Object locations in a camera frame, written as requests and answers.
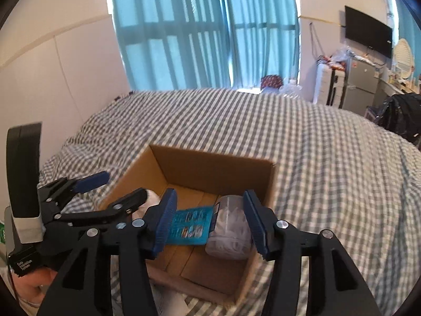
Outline teal blister card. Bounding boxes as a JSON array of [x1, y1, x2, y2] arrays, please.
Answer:
[[166, 206, 216, 247]]

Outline black wall television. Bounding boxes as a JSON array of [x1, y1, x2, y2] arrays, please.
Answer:
[[344, 6, 394, 59]]

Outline grey checkered blanket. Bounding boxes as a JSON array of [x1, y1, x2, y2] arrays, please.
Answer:
[[15, 87, 421, 316]]

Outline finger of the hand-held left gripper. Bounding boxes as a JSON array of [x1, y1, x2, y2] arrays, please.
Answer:
[[44, 187, 148, 258], [38, 170, 111, 223]]

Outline clear plastic bottles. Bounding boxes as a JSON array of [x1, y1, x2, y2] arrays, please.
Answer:
[[279, 79, 303, 100]]

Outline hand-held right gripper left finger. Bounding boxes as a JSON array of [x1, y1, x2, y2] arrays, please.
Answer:
[[36, 187, 178, 316]]

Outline black bag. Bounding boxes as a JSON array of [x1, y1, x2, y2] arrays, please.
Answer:
[[375, 94, 421, 146]]

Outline red patterned cushion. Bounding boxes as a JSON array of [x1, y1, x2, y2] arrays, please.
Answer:
[[261, 75, 284, 90]]

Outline teal window curtain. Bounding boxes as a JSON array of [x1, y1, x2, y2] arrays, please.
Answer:
[[108, 0, 231, 92], [219, 0, 302, 89]]

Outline white soft item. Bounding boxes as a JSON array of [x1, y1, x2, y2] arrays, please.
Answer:
[[132, 189, 162, 222]]

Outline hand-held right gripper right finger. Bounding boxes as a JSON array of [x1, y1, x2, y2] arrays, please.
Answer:
[[243, 189, 384, 316]]

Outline clear plastic bags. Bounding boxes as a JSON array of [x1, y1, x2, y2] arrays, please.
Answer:
[[329, 44, 355, 68]]

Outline brown cardboard box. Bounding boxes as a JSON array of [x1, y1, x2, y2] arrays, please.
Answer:
[[99, 143, 279, 305]]

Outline person's left hand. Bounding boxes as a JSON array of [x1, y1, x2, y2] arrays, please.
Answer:
[[15, 268, 59, 307]]

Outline grey mini fridge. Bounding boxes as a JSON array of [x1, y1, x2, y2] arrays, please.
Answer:
[[342, 57, 382, 118]]

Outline clear plastic cylindrical container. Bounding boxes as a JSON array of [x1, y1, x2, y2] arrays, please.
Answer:
[[206, 195, 256, 260]]

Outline white suitcase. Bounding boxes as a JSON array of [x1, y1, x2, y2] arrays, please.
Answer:
[[312, 61, 346, 106]]

